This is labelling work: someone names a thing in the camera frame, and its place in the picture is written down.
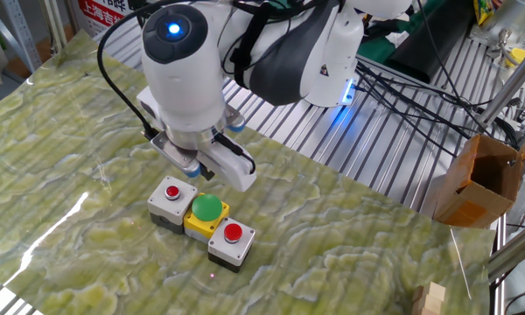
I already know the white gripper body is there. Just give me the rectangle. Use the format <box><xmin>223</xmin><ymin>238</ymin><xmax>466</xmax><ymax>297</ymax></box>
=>
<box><xmin>135</xmin><ymin>85</ymin><xmax>258</xmax><ymax>193</ymax></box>

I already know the yellow box green mushroom button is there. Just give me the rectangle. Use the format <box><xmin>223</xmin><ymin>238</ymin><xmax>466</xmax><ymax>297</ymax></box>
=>
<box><xmin>183</xmin><ymin>192</ymin><xmax>231</xmax><ymax>244</ymax></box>

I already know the green marble pattern mat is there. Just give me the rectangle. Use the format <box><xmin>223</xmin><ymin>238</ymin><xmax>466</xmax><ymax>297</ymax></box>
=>
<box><xmin>0</xmin><ymin>29</ymin><xmax>497</xmax><ymax>315</ymax></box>

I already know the white box raised red button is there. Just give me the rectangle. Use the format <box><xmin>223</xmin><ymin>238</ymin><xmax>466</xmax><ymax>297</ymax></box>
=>
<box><xmin>206</xmin><ymin>217</ymin><xmax>256</xmax><ymax>274</ymax></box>

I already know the red white sign board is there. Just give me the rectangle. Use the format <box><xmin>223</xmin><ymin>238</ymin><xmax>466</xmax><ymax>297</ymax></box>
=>
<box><xmin>76</xmin><ymin>0</ymin><xmax>136</xmax><ymax>39</ymax></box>

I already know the green cloth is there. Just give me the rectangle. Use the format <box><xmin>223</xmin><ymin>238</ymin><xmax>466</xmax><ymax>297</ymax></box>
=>
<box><xmin>356</xmin><ymin>0</ymin><xmax>448</xmax><ymax>66</ymax></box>

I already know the white crumpled paper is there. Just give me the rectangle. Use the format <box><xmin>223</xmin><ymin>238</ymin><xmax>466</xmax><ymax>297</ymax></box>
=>
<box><xmin>383</xmin><ymin>29</ymin><xmax>411</xmax><ymax>49</ymax></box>

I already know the grey metal shelf rack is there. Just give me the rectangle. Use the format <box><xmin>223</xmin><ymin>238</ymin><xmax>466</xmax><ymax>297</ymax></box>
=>
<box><xmin>0</xmin><ymin>0</ymin><xmax>44</xmax><ymax>74</ymax></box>

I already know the small wooden block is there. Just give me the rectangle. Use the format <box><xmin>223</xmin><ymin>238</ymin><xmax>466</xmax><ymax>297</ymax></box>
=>
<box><xmin>424</xmin><ymin>281</ymin><xmax>447</xmax><ymax>304</ymax></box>
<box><xmin>410</xmin><ymin>286</ymin><xmax>443</xmax><ymax>315</ymax></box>

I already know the black roll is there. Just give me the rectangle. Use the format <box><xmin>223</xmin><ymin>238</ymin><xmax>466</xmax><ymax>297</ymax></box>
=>
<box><xmin>382</xmin><ymin>0</ymin><xmax>477</xmax><ymax>85</ymax></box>

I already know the open cardboard box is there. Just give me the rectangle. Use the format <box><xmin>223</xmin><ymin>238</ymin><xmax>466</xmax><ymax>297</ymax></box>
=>
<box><xmin>431</xmin><ymin>133</ymin><xmax>524</xmax><ymax>230</ymax></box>

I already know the colourful snack packet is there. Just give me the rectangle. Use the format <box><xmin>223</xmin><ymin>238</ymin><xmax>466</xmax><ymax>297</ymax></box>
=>
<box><xmin>472</xmin><ymin>0</ymin><xmax>496</xmax><ymax>26</ymax></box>

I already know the small yellow object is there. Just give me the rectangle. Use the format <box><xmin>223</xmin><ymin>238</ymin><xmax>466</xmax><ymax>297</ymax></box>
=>
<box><xmin>504</xmin><ymin>46</ymin><xmax>525</xmax><ymax>70</ymax></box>

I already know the blue capped metal bracket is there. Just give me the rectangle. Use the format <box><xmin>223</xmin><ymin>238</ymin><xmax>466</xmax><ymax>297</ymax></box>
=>
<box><xmin>224</xmin><ymin>106</ymin><xmax>248</xmax><ymax>134</ymax></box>

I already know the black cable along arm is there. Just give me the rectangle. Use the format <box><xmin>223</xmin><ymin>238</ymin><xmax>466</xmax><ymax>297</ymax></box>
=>
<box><xmin>95</xmin><ymin>0</ymin><xmax>258</xmax><ymax>176</ymax></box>

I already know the black table cable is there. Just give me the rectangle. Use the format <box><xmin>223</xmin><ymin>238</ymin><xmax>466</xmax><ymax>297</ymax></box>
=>
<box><xmin>353</xmin><ymin>56</ymin><xmax>522</xmax><ymax>159</ymax></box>

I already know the aluminium frame post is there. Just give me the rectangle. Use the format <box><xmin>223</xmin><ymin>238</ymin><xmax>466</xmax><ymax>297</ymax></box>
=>
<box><xmin>475</xmin><ymin>38</ymin><xmax>525</xmax><ymax>129</ymax></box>
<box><xmin>486</xmin><ymin>217</ymin><xmax>525</xmax><ymax>284</ymax></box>
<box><xmin>38</xmin><ymin>0</ymin><xmax>70</xmax><ymax>54</ymax></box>

